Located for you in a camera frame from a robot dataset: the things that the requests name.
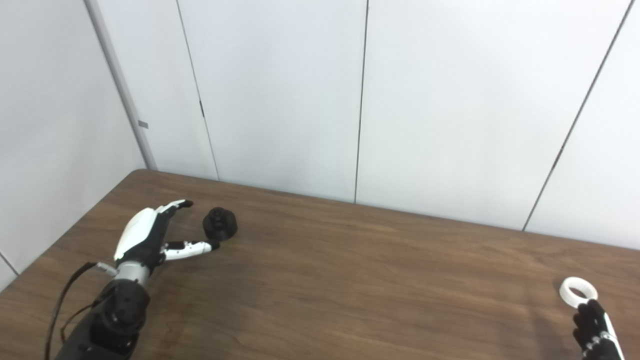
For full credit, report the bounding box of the round black part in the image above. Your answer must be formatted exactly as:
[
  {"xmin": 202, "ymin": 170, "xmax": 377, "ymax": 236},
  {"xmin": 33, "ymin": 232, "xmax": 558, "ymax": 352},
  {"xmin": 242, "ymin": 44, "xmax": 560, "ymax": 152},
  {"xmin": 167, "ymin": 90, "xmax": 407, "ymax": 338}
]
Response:
[{"xmin": 202, "ymin": 207, "xmax": 239, "ymax": 241}]

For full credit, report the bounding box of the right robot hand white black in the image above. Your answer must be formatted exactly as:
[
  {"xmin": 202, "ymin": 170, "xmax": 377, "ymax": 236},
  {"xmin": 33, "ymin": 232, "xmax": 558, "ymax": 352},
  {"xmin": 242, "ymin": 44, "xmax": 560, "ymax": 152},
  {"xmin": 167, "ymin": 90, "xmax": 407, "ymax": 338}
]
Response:
[{"xmin": 572, "ymin": 298, "xmax": 626, "ymax": 360}]

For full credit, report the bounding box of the grey wall corner post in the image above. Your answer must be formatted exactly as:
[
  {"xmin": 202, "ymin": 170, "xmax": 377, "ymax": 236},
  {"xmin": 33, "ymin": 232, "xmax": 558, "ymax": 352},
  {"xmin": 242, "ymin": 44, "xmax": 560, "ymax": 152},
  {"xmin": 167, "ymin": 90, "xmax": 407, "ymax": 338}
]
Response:
[{"xmin": 84, "ymin": 0, "xmax": 158, "ymax": 171}]

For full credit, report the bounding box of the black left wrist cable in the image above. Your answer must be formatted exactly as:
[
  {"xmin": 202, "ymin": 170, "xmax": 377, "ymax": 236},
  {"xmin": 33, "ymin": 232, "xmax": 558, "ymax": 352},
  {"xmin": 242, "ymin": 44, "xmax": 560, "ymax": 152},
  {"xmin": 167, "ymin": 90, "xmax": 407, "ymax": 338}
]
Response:
[{"xmin": 44, "ymin": 261, "xmax": 118, "ymax": 360}]

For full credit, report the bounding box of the white ring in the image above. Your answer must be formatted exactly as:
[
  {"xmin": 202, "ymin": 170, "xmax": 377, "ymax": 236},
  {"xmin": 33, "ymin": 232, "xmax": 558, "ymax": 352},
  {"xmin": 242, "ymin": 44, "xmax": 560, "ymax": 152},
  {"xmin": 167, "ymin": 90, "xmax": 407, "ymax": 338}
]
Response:
[{"xmin": 559, "ymin": 277, "xmax": 599, "ymax": 308}]

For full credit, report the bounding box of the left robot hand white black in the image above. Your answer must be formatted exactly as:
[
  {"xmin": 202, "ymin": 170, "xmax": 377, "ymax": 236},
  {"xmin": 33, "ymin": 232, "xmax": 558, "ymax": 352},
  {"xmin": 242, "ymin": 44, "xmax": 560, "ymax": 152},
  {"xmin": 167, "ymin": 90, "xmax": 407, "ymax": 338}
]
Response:
[{"xmin": 113, "ymin": 199, "xmax": 221, "ymax": 266}]

